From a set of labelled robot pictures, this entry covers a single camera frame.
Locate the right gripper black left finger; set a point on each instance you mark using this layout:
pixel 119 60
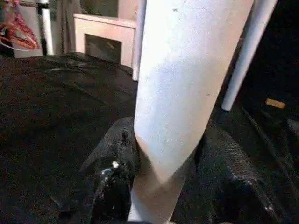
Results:
pixel 109 177

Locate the black mat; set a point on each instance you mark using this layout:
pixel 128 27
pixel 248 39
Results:
pixel 58 105

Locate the small yellow label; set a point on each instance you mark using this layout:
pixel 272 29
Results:
pixel 275 103

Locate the grey curtain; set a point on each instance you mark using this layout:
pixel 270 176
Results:
pixel 64 25

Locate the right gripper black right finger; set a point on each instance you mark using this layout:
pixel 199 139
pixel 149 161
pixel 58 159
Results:
pixel 233 182

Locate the white glass-door cabinet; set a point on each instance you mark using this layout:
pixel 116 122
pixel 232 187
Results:
pixel 105 30

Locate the white cylinder stand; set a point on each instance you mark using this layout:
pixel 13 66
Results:
pixel 45 30

